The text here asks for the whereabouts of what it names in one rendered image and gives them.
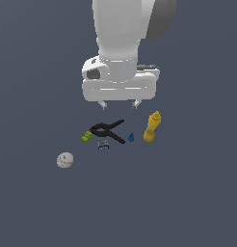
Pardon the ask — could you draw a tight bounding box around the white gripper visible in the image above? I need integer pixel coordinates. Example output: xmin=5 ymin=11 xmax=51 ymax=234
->
xmin=82 ymin=64 xmax=161 ymax=111

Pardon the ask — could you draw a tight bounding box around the black spring clamp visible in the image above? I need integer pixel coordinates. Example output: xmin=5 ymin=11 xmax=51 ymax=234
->
xmin=89 ymin=119 xmax=126 ymax=145

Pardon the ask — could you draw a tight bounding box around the yellow mustard bottle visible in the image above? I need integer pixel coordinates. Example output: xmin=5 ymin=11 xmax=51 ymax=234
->
xmin=143 ymin=110 xmax=162 ymax=143

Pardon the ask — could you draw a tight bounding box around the green toy block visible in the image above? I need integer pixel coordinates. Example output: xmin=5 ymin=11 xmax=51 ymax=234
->
xmin=81 ymin=130 xmax=93 ymax=143

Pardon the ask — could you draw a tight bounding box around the white baseball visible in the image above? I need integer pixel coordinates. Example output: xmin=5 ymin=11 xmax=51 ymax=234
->
xmin=56 ymin=151 xmax=74 ymax=169

